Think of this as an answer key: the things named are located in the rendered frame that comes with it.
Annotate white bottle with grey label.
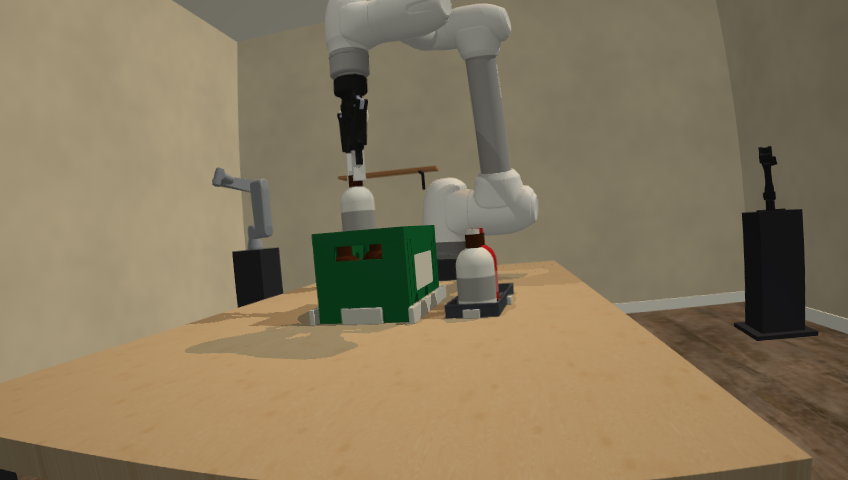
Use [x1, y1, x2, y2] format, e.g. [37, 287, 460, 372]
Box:
[456, 229, 497, 304]
[340, 171, 377, 231]

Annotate brown bottle with cream cap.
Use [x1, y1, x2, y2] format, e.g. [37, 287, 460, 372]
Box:
[336, 246, 360, 262]

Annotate red bottle with pale label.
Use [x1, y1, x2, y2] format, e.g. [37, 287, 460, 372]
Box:
[474, 228, 499, 300]

